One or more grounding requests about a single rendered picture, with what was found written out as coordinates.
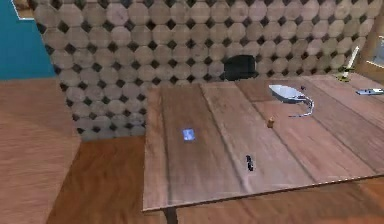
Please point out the small blue book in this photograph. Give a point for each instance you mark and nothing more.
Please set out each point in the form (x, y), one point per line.
(188, 134)

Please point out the brown wooden table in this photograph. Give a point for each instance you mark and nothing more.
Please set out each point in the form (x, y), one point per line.
(233, 140)

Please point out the black toaster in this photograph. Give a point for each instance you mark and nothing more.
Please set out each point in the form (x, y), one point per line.
(239, 67)

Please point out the small brown starch food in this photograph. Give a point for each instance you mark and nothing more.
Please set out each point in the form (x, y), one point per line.
(270, 122)

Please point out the yellow-green spray bottle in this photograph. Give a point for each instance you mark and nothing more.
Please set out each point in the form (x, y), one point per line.
(347, 66)

